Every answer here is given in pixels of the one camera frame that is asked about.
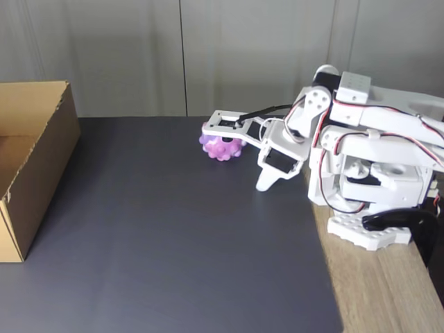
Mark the black table clamp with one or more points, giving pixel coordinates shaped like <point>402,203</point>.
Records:
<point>423,229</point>

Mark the brown cardboard box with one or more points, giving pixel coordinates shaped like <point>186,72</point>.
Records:
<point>45,166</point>

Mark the pink bumpy ball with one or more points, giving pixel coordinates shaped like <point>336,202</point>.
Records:
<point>222,151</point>

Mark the dark grey table mat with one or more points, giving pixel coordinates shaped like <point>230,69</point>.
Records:
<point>173,243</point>

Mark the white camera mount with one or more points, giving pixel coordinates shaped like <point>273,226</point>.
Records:
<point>225,133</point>

